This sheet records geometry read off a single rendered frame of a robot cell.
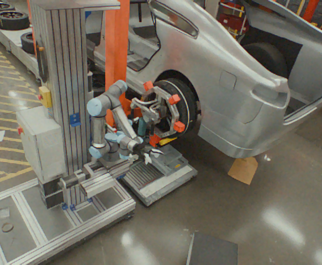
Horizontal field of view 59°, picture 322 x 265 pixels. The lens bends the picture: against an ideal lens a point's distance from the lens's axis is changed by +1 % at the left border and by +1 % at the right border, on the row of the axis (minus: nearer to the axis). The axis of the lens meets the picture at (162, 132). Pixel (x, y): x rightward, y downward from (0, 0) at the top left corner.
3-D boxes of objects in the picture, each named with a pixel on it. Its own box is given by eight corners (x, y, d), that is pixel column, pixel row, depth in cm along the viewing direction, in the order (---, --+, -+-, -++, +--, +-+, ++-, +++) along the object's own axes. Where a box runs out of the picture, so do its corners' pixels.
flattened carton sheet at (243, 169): (259, 162, 396) (260, 160, 394) (248, 185, 356) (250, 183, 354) (239, 153, 406) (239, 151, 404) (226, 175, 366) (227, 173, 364)
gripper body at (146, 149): (150, 158, 200) (137, 150, 205) (153, 148, 196) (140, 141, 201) (144, 163, 194) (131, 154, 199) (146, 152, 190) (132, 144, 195)
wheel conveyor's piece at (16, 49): (78, 69, 556) (76, 50, 533) (33, 78, 505) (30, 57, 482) (54, 51, 610) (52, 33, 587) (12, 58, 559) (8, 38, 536)
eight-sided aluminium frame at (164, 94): (174, 143, 312) (182, 101, 279) (169, 146, 308) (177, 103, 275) (143, 120, 341) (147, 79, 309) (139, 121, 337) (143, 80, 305)
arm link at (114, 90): (112, 90, 233) (125, 139, 257) (119, 85, 241) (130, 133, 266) (101, 90, 237) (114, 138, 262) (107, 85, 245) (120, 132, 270)
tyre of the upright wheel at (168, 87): (180, 142, 342) (208, 111, 292) (167, 149, 328) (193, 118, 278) (151, 101, 359) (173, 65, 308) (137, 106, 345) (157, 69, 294)
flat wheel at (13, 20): (7, 19, 655) (5, 8, 641) (35, 24, 653) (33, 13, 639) (-10, 27, 602) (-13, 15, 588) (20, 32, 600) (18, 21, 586)
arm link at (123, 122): (109, 91, 219) (138, 146, 227) (98, 96, 212) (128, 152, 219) (117, 86, 211) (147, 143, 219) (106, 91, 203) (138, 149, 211)
